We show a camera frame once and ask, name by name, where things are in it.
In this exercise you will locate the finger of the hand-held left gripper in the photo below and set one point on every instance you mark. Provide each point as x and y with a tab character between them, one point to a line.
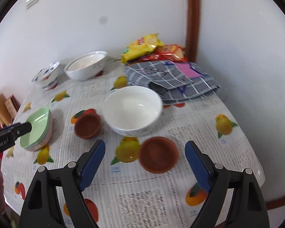
23	128

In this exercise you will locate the blue and white patterned bowl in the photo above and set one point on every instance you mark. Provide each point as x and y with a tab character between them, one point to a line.
47	78

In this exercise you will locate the light wooden frame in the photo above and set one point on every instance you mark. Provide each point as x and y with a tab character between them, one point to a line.
0	109

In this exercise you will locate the white bowl with blue pattern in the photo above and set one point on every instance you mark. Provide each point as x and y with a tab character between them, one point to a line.
133	109

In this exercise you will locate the white bowl with red print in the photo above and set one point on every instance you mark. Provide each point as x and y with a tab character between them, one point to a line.
85	63

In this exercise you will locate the fruit printed tablecloth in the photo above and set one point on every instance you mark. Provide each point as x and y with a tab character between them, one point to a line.
133	194

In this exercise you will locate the grey checked cloth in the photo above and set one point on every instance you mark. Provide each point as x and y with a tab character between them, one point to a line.
152	73

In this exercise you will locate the green plate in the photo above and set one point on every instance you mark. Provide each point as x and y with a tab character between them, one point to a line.
38	125

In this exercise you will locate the blue plate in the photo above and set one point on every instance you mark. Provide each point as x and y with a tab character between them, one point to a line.
46	135

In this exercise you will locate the brown wooden door trim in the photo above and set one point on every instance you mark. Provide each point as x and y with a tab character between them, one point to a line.
192	16

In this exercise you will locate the small brown bowl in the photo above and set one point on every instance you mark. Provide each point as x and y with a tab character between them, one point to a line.
87	125
159	154

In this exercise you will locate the large white bowl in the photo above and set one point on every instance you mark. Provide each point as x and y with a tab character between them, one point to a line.
83	74

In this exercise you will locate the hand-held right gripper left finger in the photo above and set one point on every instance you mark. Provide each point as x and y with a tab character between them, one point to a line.
92	163

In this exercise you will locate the pink plate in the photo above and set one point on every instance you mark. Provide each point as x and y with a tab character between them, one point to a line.
41	146

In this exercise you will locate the brown patterned box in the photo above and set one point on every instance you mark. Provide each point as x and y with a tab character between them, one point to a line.
11	104

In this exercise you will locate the brown wooden baseboard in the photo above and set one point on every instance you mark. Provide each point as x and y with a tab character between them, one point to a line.
280	203

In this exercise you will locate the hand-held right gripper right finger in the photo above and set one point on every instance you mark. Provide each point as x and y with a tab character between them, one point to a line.
197	166

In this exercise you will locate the red chip bag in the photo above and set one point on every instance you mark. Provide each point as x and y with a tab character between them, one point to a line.
171	52

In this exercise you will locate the yellow chip bag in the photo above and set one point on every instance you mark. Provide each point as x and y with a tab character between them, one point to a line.
140	48

